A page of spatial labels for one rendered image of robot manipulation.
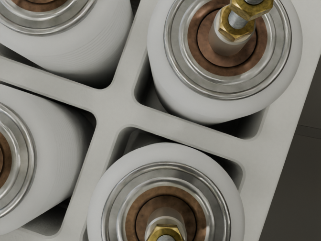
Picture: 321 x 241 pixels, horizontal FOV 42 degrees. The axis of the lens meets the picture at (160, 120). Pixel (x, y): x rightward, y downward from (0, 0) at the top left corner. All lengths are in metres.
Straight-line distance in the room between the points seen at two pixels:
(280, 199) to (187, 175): 0.29
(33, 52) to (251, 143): 0.17
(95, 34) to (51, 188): 0.10
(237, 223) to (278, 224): 0.27
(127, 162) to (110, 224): 0.04
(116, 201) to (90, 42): 0.10
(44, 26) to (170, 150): 0.10
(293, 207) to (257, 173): 0.20
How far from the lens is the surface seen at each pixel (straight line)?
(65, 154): 0.29
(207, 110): 0.25
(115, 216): 0.25
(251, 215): 0.33
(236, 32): 0.22
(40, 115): 0.27
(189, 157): 0.25
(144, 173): 0.25
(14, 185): 0.26
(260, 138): 0.33
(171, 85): 0.25
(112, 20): 0.28
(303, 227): 0.53
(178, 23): 0.25
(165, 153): 0.25
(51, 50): 0.27
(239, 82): 0.25
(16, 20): 0.27
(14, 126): 0.26
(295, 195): 0.53
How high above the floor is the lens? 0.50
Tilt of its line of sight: 87 degrees down
